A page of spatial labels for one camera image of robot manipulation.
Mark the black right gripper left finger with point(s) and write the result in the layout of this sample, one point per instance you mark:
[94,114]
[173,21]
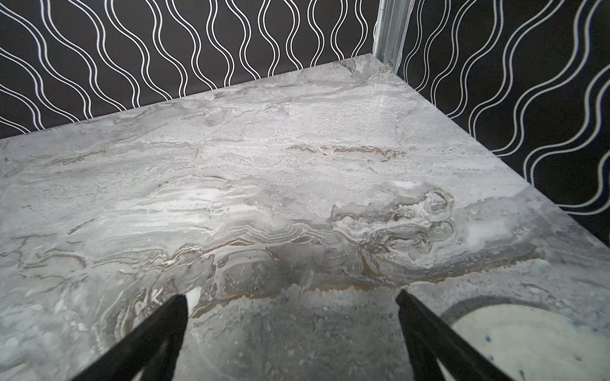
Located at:
[150,351]

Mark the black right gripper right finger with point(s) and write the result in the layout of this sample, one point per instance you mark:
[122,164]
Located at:
[433,347]

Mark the white tape roll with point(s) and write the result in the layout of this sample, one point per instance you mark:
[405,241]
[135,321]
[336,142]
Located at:
[528,343]

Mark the aluminium corner post right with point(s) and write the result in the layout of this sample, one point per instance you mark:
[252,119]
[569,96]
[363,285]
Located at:
[390,31]

